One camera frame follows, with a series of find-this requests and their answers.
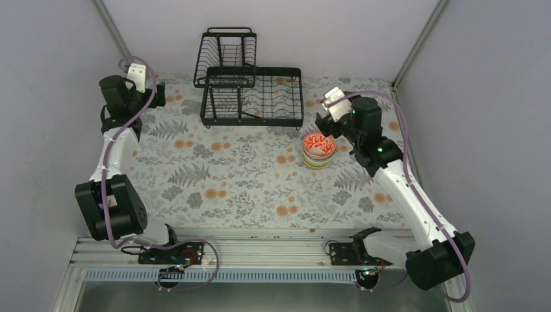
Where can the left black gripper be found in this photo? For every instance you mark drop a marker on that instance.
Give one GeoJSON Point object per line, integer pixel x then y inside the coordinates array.
{"type": "Point", "coordinates": [160, 101]}

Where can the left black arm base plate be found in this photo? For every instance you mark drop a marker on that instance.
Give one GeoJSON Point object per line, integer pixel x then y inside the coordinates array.
{"type": "Point", "coordinates": [190, 253]}

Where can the yellow-green bowl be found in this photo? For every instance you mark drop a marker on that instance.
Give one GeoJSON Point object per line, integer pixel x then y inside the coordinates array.
{"type": "Point", "coordinates": [317, 165]}

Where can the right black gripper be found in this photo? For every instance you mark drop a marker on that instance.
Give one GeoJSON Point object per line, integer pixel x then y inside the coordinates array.
{"type": "Point", "coordinates": [326, 126]}

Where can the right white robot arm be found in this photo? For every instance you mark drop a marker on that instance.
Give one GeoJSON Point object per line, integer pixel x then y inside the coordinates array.
{"type": "Point", "coordinates": [439, 252]}

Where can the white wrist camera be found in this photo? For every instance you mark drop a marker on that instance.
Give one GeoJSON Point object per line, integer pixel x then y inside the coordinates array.
{"type": "Point", "coordinates": [335, 103]}
{"type": "Point", "coordinates": [136, 77]}

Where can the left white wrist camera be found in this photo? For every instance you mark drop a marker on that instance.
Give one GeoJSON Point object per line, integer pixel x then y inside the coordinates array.
{"type": "Point", "coordinates": [136, 77]}

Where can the black wire dish rack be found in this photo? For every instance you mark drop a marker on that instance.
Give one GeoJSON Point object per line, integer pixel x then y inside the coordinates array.
{"type": "Point", "coordinates": [238, 92]}

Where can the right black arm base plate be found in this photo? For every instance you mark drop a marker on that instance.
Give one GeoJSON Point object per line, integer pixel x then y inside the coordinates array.
{"type": "Point", "coordinates": [344, 254]}

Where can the red patterned white bowl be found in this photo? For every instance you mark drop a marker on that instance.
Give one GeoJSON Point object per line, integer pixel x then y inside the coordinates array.
{"type": "Point", "coordinates": [317, 146]}

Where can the pale green bowl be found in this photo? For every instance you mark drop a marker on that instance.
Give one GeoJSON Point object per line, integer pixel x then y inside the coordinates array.
{"type": "Point", "coordinates": [306, 156]}

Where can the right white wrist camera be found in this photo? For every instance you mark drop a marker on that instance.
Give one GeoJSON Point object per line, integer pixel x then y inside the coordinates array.
{"type": "Point", "coordinates": [335, 103]}

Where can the grey slotted cable duct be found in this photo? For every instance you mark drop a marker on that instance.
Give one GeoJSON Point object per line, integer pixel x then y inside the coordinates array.
{"type": "Point", "coordinates": [224, 275]}

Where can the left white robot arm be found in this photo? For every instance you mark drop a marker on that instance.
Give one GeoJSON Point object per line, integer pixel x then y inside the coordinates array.
{"type": "Point", "coordinates": [110, 205]}

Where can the aluminium rail frame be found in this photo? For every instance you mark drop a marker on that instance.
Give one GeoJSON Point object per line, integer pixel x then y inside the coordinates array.
{"type": "Point", "coordinates": [248, 249]}

